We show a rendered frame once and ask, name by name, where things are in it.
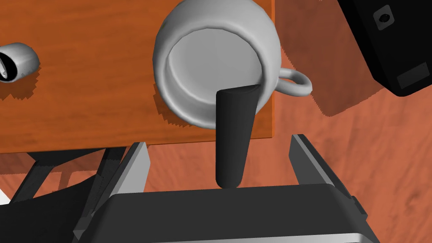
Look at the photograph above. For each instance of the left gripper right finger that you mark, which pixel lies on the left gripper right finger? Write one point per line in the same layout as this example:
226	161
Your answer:
312	168

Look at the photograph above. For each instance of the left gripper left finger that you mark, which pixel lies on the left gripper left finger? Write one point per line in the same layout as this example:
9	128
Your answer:
136	168

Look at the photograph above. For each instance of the orange wooden table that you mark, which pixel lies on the orange wooden table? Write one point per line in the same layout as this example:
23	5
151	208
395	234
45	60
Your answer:
87	101

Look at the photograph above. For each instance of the black rounded stick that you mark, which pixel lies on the black rounded stick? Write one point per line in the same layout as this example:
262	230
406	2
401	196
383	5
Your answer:
233	141

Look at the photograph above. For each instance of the white mug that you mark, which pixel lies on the white mug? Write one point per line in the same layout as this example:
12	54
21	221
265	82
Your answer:
216	64

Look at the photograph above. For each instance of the black angular block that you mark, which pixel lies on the black angular block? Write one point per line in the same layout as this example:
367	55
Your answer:
395	44

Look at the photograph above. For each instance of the small grey cylinder cup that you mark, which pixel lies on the small grey cylinder cup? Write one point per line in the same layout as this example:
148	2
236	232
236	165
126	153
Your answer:
22	60

